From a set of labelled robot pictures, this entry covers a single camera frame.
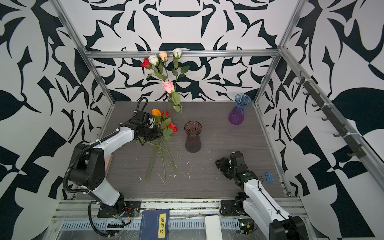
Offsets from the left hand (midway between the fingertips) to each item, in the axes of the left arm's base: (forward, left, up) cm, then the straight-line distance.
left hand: (163, 131), depth 90 cm
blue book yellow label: (-45, +1, -10) cm, 46 cm away
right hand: (-17, -31, -7) cm, 36 cm away
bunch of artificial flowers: (+6, -2, -6) cm, 9 cm away
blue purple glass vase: (+13, -47, -2) cm, 49 cm away
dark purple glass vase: (-3, -17, +5) cm, 18 cm away
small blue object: (-26, -58, -9) cm, 64 cm away
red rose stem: (+30, +8, +26) cm, 41 cm away
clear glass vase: (+17, -5, -6) cm, 19 cm away
